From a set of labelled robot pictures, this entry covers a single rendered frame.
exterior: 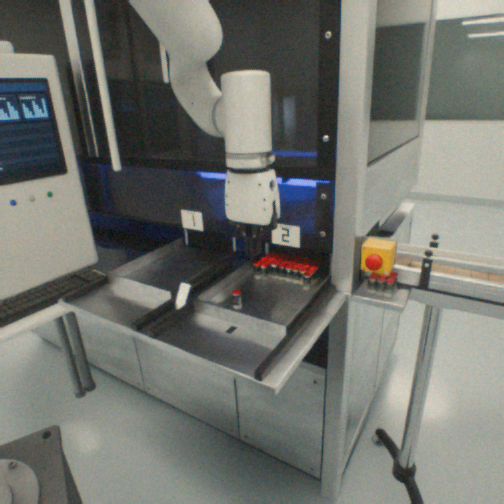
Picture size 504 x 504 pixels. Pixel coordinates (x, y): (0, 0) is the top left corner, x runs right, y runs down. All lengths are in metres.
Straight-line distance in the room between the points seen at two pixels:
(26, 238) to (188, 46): 1.00
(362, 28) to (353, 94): 0.13
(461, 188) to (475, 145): 0.56
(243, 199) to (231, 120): 0.14
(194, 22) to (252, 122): 0.17
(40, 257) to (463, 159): 5.00
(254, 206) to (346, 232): 0.34
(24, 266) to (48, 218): 0.18
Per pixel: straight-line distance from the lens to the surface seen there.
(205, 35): 0.58
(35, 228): 1.43
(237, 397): 1.50
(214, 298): 1.00
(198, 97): 0.71
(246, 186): 0.67
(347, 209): 0.93
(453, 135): 5.49
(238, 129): 0.64
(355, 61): 0.90
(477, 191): 5.58
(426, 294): 1.09
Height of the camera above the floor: 1.37
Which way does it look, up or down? 23 degrees down
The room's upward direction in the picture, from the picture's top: 3 degrees counter-clockwise
